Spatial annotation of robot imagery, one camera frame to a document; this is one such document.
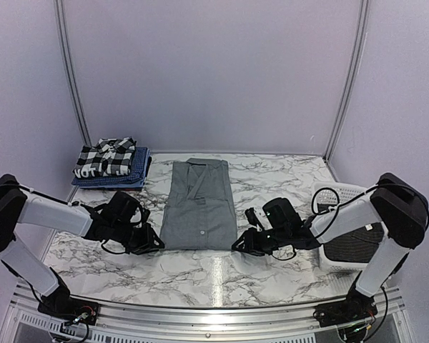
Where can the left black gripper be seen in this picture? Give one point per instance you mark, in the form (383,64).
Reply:
(145,246)

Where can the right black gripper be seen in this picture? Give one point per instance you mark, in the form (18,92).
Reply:
(251,243)

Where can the grey long sleeve shirt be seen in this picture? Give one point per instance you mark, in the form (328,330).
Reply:
(200,211)

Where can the blue shirt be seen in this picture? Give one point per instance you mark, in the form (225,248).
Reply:
(137,173)

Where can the black white plaid shirt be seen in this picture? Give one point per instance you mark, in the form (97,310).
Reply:
(110,157)

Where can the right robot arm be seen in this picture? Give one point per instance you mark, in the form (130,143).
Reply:
(385,221)

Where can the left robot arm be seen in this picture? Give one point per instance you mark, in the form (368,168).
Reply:
(22,206)

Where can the white plastic laundry basket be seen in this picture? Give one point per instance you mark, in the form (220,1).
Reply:
(326,195)

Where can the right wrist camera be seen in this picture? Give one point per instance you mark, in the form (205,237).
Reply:
(281,215)

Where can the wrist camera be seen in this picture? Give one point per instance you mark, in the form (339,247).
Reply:
(123,207)
(281,215)

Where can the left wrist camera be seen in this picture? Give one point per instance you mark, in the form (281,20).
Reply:
(123,207)

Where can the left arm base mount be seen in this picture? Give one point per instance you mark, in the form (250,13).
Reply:
(71,310)

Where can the aluminium front frame rail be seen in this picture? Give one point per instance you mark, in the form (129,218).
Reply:
(122,322)

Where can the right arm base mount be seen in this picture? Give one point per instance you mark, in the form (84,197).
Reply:
(345,311)

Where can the right aluminium corner post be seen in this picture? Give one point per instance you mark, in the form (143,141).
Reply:
(353,69)

